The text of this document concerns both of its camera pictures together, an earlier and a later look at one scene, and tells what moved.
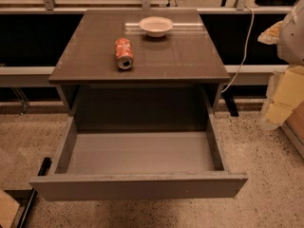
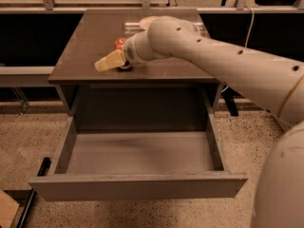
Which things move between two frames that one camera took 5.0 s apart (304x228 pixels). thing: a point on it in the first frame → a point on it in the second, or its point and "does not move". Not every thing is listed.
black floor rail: x=42 y=172 does not move
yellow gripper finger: x=284 y=92 → x=136 y=47
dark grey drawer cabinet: x=173 y=84 does not move
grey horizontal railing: x=40 y=76 does not move
